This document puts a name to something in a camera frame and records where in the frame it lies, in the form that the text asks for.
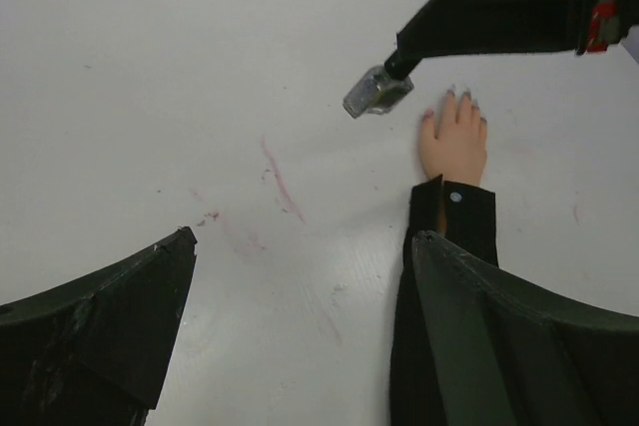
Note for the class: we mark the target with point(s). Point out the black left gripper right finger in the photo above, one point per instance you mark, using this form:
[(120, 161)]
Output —
[(515, 353)]

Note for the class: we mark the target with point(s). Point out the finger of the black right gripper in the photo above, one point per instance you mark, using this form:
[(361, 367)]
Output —
[(486, 27)]

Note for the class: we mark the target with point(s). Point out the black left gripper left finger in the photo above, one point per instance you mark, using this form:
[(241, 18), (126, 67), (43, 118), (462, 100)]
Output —
[(96, 350)]

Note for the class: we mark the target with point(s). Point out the glitter nail polish bottle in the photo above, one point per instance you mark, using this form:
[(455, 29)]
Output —
[(375, 93)]

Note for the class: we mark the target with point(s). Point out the black sleeve forearm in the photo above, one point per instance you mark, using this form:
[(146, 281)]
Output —
[(466, 216)]

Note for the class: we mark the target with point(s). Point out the mannequin hand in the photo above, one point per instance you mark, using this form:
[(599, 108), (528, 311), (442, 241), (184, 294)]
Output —
[(453, 144)]

